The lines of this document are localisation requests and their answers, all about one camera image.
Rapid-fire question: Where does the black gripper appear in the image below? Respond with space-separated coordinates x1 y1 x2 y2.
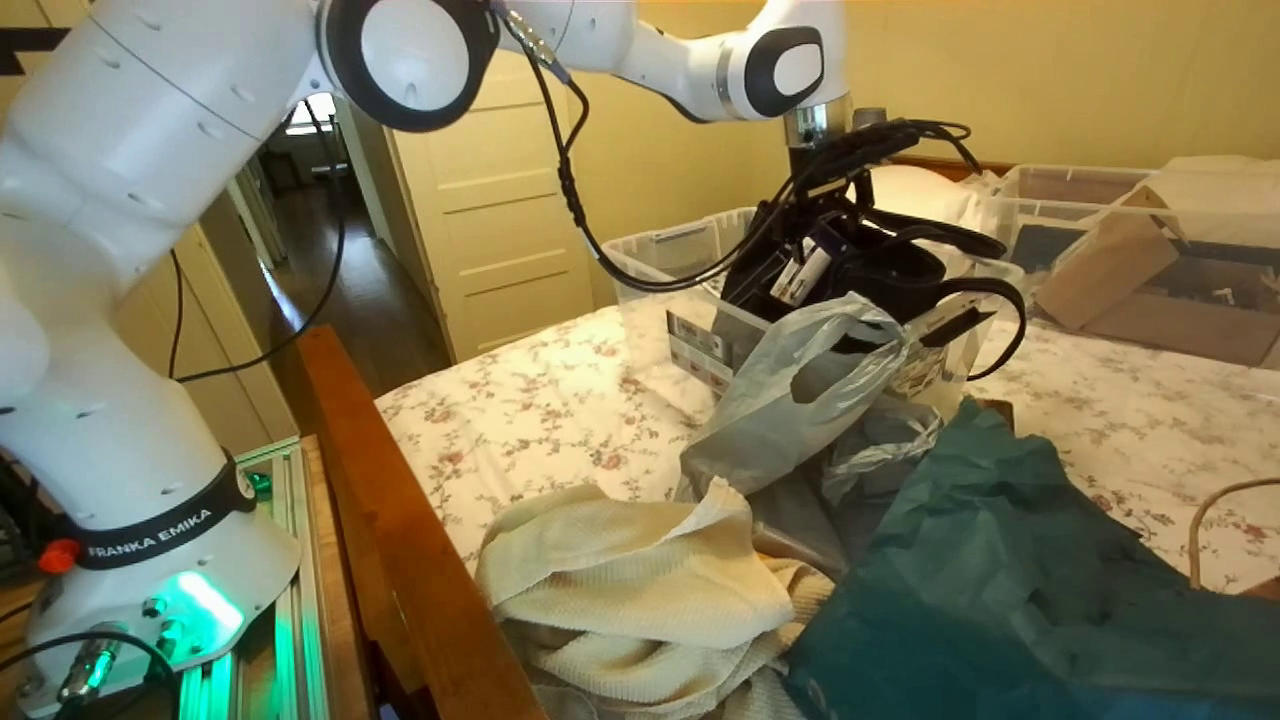
780 165 889 263

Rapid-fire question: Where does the Gillette razor blister pack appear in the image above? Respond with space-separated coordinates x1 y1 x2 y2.
759 237 846 312

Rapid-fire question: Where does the black canvas tote bag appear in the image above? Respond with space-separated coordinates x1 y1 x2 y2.
715 197 1034 382

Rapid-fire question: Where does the cream cloth bag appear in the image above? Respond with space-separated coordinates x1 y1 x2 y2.
467 474 839 712

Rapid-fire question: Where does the teal fabric bag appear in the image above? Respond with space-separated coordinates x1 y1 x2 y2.
780 396 1280 720

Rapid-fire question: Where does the white pillow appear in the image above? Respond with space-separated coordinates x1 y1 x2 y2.
863 158 1007 238

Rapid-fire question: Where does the brown wooden headboard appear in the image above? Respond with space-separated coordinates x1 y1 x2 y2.
889 152 1020 185

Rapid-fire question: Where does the small clear plastic bin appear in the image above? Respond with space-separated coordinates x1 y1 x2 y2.
595 203 1034 408

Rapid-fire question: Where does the grey folded cloth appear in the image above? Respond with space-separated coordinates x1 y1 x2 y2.
678 290 928 500

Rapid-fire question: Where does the large clear plastic bin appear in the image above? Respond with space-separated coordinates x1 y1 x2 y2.
989 152 1280 372

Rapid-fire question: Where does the brown cardboard box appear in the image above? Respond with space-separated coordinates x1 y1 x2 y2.
1034 207 1280 372

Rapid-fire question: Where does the cream panel door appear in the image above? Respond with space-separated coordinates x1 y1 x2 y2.
347 53 632 364

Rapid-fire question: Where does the brown wooden bed footboard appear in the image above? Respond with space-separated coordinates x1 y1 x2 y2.
270 267 554 720

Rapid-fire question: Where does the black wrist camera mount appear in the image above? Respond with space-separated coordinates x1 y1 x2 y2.
792 116 980 175

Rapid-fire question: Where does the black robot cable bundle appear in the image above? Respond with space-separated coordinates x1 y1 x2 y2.
166 0 805 392

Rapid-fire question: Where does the tan cord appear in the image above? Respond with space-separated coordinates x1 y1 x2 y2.
1179 472 1280 592

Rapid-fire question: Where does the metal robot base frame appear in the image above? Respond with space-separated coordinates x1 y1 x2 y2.
0 437 340 720

